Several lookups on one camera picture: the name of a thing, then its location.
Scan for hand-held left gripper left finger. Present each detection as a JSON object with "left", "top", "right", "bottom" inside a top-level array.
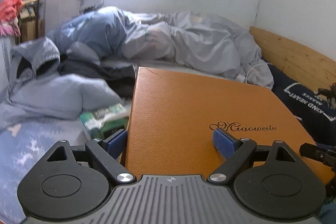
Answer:
[{"left": 47, "top": 129, "right": 136, "bottom": 185}]

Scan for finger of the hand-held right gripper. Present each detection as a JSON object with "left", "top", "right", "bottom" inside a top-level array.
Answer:
[{"left": 299, "top": 143, "right": 319, "bottom": 160}]

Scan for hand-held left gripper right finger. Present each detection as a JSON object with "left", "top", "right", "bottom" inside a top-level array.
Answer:
[{"left": 206, "top": 128, "right": 301, "bottom": 185}]

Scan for orange box lid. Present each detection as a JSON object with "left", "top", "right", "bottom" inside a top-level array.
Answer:
[{"left": 125, "top": 67, "right": 335, "bottom": 185}]

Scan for green tissue packet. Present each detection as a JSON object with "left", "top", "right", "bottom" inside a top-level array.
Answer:
[{"left": 79, "top": 103, "right": 130, "bottom": 136}]

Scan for person's blue trouser leg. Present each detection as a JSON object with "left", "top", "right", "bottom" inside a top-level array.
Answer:
[{"left": 319, "top": 202, "right": 336, "bottom": 224}]

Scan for small black tripod device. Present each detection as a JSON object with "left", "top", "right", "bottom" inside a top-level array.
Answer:
[{"left": 318, "top": 82, "right": 336, "bottom": 110}]

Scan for dark clothing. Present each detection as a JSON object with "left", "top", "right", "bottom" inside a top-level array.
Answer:
[{"left": 59, "top": 59, "right": 135, "bottom": 98}]

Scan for grey bedsheet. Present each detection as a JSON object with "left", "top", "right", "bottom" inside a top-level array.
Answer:
[{"left": 101, "top": 59, "right": 237, "bottom": 80}]

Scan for navy printed pillow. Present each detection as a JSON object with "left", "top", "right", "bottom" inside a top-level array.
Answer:
[{"left": 261, "top": 57, "right": 336, "bottom": 147}]

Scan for blue patterned blanket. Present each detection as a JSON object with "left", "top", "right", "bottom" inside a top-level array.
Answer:
[{"left": 0, "top": 119, "right": 92, "bottom": 219}]

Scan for wooden headboard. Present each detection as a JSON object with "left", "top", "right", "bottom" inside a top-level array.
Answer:
[{"left": 249, "top": 26, "right": 336, "bottom": 90}]

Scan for grey-blue duvet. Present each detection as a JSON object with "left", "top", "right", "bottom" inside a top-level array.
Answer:
[{"left": 46, "top": 6, "right": 275, "bottom": 89}]

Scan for grey hooded jacket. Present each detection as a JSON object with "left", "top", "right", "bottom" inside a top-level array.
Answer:
[{"left": 0, "top": 36, "right": 124, "bottom": 130}]

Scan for brown cardboard box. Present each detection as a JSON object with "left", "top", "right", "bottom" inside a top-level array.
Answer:
[{"left": 18, "top": 0, "right": 45, "bottom": 42}]

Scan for red and pink clothes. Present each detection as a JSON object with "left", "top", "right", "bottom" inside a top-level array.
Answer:
[{"left": 0, "top": 0, "right": 23, "bottom": 37}]

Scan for white charger with cable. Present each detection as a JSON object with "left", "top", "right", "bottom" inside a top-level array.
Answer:
[{"left": 235, "top": 63, "right": 268, "bottom": 83}]

